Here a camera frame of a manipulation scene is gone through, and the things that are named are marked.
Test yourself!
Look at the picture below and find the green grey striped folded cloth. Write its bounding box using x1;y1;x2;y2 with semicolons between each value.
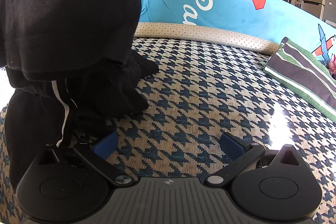
264;37;336;122

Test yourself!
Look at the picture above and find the black garment with white stripes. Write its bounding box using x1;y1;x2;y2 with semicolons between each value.
0;0;159;190

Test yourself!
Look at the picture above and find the small pink cloth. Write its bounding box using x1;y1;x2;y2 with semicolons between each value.
327;55;336;75

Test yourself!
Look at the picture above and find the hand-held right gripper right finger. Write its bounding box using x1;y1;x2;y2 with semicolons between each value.
205;132;302;186

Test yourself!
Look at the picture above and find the houndstooth bed cover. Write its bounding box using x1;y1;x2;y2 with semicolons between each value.
0;22;336;224

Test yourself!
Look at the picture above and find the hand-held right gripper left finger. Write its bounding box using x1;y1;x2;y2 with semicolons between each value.
38;132;133;186

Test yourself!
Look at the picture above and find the blue printed bedsheet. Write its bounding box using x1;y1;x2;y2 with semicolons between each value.
130;0;336;62

